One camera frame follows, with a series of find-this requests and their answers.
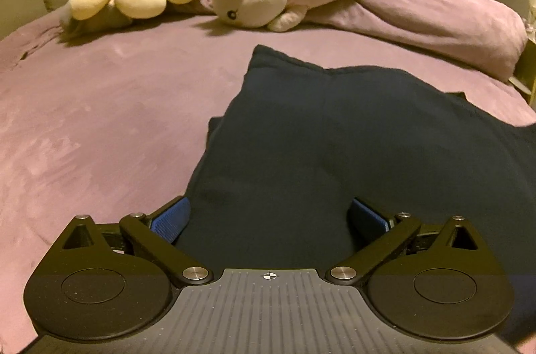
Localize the dark navy zip jacket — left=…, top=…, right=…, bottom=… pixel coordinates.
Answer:
left=176, top=44, right=536, bottom=346

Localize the purple duvet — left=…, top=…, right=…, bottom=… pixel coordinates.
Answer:
left=197, top=0, right=529, bottom=83

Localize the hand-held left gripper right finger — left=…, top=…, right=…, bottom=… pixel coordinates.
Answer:
left=326, top=197, right=483, bottom=288

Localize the purple bed sheet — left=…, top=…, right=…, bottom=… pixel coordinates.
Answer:
left=0, top=0, right=536, bottom=342

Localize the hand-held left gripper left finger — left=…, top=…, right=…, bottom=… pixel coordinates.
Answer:
left=62, top=195, right=215, bottom=288

